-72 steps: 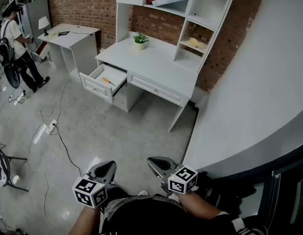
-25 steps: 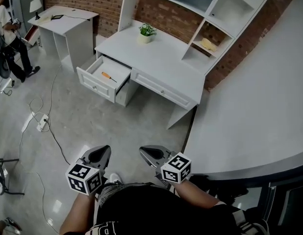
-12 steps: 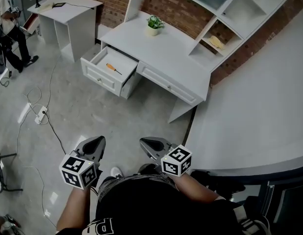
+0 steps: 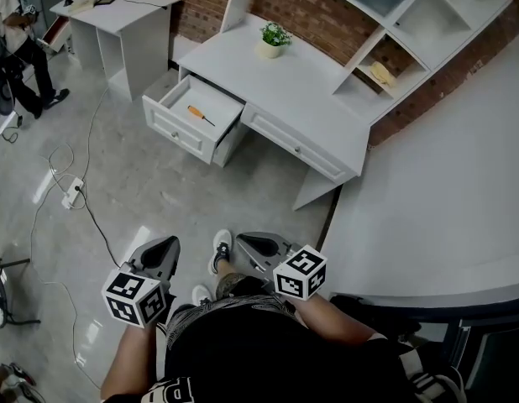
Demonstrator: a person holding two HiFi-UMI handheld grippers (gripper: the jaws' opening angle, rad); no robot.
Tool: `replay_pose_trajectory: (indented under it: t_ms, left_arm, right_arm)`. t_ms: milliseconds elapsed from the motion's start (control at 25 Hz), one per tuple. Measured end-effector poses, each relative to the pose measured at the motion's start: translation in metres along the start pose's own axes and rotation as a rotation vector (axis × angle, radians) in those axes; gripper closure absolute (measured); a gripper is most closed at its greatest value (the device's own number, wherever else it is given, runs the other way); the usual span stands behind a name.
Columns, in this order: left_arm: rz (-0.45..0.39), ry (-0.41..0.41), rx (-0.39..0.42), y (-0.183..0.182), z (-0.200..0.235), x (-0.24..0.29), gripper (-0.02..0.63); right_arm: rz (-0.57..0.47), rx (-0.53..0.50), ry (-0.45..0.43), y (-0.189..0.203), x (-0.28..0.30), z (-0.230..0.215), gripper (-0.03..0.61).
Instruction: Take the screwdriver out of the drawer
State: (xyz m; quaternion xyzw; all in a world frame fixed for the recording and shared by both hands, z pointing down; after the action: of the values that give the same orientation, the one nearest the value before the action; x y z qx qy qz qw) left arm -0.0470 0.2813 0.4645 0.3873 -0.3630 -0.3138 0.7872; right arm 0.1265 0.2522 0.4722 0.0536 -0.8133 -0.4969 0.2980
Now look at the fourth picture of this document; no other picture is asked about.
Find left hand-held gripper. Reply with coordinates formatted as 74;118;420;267
101;235;182;330

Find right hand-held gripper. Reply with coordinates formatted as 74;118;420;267
235;231;329;306

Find white drawer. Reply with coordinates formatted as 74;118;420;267
241;103;361;184
141;73;247;165

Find orange handled screwdriver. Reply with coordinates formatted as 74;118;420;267
186;104;217;128

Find person's left forearm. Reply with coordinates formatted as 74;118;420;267
100;321;162;400

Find person's right forearm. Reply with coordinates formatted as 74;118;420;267
293;295;389;348

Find white closed drawer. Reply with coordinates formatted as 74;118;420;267
241;103;361;184

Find red lined drawer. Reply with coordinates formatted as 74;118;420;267
35;14;72;54

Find person's right shoe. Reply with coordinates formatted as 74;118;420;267
207;228;234;276

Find person's shoe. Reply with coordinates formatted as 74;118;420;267
207;228;234;276
191;283;215;306

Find person's patterned shorts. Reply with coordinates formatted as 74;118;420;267
165;272;296;352

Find person's left shoe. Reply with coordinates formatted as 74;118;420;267
191;283;215;306

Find person's black shirt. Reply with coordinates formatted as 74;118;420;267
141;294;416;403

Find white power strip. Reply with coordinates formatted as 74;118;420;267
60;176;87;211

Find black metal chair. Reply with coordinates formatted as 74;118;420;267
0;257;41;327

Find red white shoe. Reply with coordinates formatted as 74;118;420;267
0;361;46;403

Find potted green plant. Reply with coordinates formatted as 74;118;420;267
254;21;293;60

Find yellow cloth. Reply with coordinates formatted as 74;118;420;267
370;60;397;88

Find black round stool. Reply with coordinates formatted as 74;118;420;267
0;67;24;142

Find small white desk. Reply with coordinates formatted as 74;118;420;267
49;0;184;102

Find beige book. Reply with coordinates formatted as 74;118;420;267
67;0;98;15

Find white shelf unit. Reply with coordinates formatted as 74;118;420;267
219;0;515;126

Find black floor cable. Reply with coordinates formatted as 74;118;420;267
74;84;123;269

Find white floor cable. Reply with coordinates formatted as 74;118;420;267
29;142;102;390

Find black white strap harness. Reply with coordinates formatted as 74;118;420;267
397;342;469;403

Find dark metal table frame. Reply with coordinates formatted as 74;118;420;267
329;282;519;395

